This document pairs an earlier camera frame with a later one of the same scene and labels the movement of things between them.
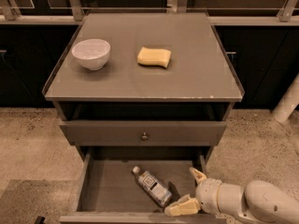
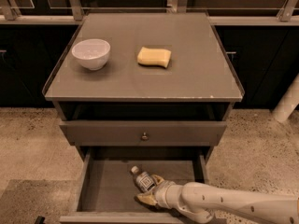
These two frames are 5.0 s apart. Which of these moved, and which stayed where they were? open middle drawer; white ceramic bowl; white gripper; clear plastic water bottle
Moved: white gripper
Stayed: clear plastic water bottle; white ceramic bowl; open middle drawer
